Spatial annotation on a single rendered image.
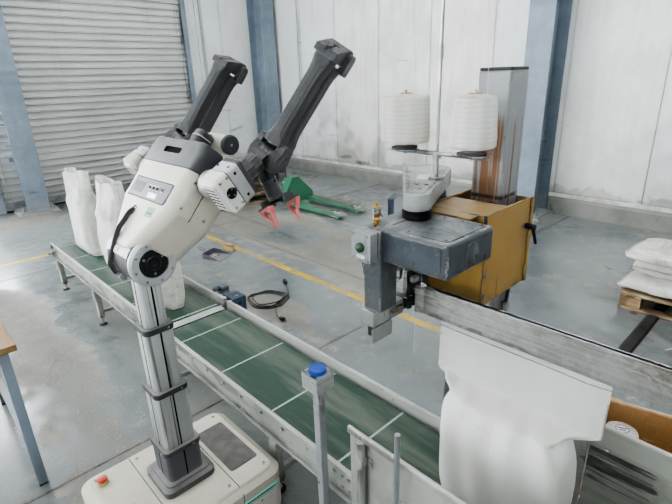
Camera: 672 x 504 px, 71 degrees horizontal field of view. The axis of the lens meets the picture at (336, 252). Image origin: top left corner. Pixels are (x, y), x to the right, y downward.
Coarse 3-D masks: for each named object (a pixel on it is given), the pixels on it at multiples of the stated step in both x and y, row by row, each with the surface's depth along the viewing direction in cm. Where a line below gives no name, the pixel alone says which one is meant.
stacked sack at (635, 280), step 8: (632, 272) 368; (640, 272) 365; (624, 280) 362; (632, 280) 357; (640, 280) 354; (648, 280) 352; (656, 280) 351; (664, 280) 349; (616, 288) 366; (632, 288) 358; (640, 288) 354; (648, 288) 350; (656, 288) 346; (664, 288) 343; (664, 296) 343
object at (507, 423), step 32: (448, 352) 150; (480, 352) 141; (512, 352) 133; (448, 384) 149; (480, 384) 144; (512, 384) 136; (544, 384) 128; (576, 384) 122; (448, 416) 147; (480, 416) 138; (512, 416) 134; (544, 416) 131; (576, 416) 124; (448, 448) 150; (480, 448) 139; (512, 448) 130; (544, 448) 125; (448, 480) 153; (480, 480) 142; (512, 480) 133; (544, 480) 127
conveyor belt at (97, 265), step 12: (72, 252) 414; (84, 252) 413; (84, 264) 385; (96, 264) 384; (96, 276) 360; (108, 276) 359; (120, 288) 337; (132, 300) 318; (192, 300) 315; (204, 300) 314; (168, 312) 300; (180, 312) 299; (192, 312) 299; (216, 312) 306
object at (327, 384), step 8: (328, 368) 157; (304, 376) 155; (320, 376) 153; (328, 376) 154; (304, 384) 156; (312, 384) 152; (320, 384) 152; (328, 384) 155; (312, 392) 154; (320, 392) 153
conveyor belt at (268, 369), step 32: (224, 320) 287; (224, 352) 253; (256, 352) 252; (288, 352) 251; (256, 384) 226; (288, 384) 225; (352, 384) 223; (288, 416) 204; (352, 416) 202; (384, 416) 202; (416, 448) 184
